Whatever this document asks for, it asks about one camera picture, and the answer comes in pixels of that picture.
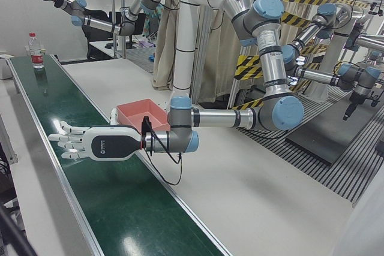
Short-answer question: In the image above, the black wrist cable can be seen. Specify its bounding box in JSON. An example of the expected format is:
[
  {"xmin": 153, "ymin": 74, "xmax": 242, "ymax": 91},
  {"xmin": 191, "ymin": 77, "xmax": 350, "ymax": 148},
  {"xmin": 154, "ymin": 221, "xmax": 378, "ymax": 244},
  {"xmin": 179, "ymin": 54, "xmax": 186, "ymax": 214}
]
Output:
[{"xmin": 143, "ymin": 129, "xmax": 184, "ymax": 186}]

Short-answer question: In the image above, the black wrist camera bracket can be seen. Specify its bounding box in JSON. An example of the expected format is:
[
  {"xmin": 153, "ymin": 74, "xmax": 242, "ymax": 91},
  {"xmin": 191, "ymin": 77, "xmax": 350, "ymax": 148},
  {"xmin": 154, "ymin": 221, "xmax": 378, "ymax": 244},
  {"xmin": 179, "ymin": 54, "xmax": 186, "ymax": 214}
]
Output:
[{"xmin": 140, "ymin": 116, "xmax": 154, "ymax": 152}]

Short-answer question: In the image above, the clear water bottle red label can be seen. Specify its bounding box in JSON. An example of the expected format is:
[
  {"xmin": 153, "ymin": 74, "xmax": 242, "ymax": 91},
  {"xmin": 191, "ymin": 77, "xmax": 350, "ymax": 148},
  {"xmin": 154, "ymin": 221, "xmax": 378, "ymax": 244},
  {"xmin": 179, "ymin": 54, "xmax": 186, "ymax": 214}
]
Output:
[{"xmin": 28, "ymin": 32, "xmax": 46, "ymax": 70}]

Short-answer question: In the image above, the pink plastic basket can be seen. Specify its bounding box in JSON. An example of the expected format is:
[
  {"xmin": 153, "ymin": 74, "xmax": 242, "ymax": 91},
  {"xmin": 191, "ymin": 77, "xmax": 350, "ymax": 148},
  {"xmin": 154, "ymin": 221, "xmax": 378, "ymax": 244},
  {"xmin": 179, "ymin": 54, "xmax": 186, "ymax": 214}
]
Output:
[{"xmin": 116, "ymin": 97, "xmax": 170, "ymax": 134}]

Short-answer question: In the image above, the black tripod leg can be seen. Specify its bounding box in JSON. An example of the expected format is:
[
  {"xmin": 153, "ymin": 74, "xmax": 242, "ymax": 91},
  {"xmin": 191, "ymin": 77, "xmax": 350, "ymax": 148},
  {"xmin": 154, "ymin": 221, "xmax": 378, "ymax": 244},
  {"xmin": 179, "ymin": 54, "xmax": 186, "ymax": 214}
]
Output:
[{"xmin": 0, "ymin": 206, "xmax": 38, "ymax": 256}]

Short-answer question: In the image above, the black computer monitor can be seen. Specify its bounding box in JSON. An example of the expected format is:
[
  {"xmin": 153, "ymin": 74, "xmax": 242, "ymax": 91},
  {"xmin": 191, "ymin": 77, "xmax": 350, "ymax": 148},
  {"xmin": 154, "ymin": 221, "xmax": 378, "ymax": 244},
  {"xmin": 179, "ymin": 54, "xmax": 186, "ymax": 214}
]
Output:
[{"xmin": 109, "ymin": 11, "xmax": 146, "ymax": 50}]

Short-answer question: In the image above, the colourful patterned cloth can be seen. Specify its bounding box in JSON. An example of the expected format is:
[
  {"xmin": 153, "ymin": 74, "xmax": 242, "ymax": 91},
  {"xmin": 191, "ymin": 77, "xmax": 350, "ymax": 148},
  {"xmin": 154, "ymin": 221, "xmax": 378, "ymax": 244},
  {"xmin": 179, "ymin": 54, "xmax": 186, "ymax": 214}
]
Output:
[{"xmin": 143, "ymin": 4, "xmax": 164, "ymax": 38}]

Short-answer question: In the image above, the beige curtain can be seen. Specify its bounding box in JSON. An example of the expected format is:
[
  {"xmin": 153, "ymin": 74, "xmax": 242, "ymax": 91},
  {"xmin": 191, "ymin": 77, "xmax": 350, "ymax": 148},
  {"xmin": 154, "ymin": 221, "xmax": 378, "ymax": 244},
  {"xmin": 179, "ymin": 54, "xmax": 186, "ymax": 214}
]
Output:
[{"xmin": 196, "ymin": 6, "xmax": 241, "ymax": 109}]

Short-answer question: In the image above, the white and black hand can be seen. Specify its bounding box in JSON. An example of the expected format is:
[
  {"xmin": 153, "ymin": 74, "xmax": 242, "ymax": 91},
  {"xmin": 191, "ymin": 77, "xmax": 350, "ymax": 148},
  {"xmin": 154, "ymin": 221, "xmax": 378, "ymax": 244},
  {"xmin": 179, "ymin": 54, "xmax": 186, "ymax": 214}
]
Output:
[{"xmin": 47, "ymin": 108, "xmax": 143, "ymax": 162}]

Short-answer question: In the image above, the beige folded cloth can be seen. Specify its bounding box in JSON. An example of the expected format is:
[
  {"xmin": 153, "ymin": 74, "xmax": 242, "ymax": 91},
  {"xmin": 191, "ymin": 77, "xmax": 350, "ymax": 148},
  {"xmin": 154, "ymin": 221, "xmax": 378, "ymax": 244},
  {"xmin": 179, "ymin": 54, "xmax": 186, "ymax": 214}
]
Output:
[{"xmin": 152, "ymin": 1, "xmax": 181, "ymax": 92}]

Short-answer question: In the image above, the white background robot pedestal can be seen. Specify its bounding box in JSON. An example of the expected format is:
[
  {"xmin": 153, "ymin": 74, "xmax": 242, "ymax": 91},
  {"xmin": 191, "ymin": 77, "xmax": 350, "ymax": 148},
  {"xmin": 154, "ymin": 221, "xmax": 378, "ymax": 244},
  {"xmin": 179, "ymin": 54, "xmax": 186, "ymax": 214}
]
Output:
[{"xmin": 308, "ymin": 4, "xmax": 362, "ymax": 101}]

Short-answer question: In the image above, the perforated metal board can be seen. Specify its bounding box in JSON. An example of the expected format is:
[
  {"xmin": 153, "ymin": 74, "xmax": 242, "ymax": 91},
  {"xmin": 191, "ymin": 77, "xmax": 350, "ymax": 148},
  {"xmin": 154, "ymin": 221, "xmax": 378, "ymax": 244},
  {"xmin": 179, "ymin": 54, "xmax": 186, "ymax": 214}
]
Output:
[{"xmin": 125, "ymin": 47, "xmax": 157, "ymax": 74}]

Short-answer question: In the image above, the black base platform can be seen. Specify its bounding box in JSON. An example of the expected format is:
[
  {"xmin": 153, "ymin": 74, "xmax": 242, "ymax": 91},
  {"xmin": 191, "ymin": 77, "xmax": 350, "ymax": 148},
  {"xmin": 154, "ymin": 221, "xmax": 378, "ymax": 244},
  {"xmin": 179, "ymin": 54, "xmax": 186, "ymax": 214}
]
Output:
[{"xmin": 284, "ymin": 107, "xmax": 382, "ymax": 167}]

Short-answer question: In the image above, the black office chair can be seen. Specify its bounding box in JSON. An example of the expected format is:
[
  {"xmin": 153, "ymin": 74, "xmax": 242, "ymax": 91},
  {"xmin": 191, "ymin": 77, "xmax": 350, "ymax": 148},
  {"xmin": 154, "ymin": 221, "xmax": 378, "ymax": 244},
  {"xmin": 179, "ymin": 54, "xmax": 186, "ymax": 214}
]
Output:
[{"xmin": 81, "ymin": 10, "xmax": 116, "ymax": 61}]

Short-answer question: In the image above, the black white striped mat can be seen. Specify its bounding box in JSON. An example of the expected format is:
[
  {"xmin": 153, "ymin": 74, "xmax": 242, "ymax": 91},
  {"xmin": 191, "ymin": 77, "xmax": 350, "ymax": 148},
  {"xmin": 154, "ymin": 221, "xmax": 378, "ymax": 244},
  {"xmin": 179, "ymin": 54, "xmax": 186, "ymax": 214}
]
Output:
[{"xmin": 236, "ymin": 82, "xmax": 384, "ymax": 203}]

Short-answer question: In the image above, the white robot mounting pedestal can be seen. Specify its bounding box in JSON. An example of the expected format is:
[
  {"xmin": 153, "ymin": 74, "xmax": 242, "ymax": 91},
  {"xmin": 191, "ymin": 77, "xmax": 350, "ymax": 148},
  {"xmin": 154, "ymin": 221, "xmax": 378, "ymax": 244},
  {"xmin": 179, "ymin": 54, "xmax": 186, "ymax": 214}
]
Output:
[{"xmin": 146, "ymin": 0, "xmax": 256, "ymax": 110}]

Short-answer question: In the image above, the green conveyor belt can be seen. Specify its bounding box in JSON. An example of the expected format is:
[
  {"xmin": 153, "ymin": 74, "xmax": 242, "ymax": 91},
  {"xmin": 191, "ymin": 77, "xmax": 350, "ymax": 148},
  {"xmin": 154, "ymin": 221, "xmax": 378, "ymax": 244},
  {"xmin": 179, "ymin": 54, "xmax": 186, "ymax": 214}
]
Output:
[{"xmin": 6, "ymin": 54, "xmax": 233, "ymax": 256}]

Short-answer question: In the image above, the aluminium profile leg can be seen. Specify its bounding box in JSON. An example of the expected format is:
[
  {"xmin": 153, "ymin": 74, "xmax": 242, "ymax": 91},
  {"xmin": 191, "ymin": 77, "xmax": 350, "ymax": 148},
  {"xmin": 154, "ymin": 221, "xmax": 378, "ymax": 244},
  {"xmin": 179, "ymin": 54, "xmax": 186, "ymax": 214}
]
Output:
[{"xmin": 0, "ymin": 113, "xmax": 18, "ymax": 164}]

